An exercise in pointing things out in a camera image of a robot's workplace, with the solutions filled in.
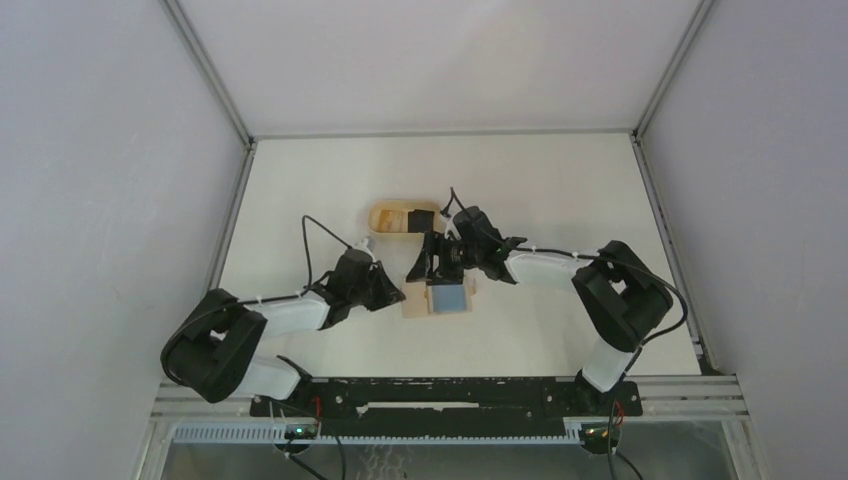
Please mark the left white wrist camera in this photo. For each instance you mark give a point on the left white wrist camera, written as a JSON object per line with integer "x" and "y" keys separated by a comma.
{"x": 366, "y": 244}

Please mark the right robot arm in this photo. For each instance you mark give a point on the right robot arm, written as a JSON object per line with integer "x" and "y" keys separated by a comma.
{"x": 624, "y": 300}

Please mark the gold VIP card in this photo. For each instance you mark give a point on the gold VIP card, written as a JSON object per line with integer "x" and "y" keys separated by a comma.
{"x": 391, "y": 221}

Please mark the wooden oval tray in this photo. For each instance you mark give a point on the wooden oval tray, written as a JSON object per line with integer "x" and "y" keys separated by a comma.
{"x": 407, "y": 205}

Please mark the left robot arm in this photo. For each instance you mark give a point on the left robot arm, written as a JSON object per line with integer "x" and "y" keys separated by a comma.
{"x": 214, "y": 351}

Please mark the black card in tray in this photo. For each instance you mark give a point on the black card in tray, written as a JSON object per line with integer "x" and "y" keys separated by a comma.
{"x": 420, "y": 221}

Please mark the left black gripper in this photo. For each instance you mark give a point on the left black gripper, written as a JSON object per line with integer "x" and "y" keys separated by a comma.
{"x": 388, "y": 295}

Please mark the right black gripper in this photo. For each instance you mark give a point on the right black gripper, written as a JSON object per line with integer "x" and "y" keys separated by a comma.
{"x": 423, "y": 269}

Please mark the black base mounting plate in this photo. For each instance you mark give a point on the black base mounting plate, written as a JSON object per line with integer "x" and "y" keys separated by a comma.
{"x": 450, "y": 407}

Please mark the beige card holder wallet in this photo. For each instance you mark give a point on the beige card holder wallet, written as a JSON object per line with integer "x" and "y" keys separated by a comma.
{"x": 424, "y": 301}

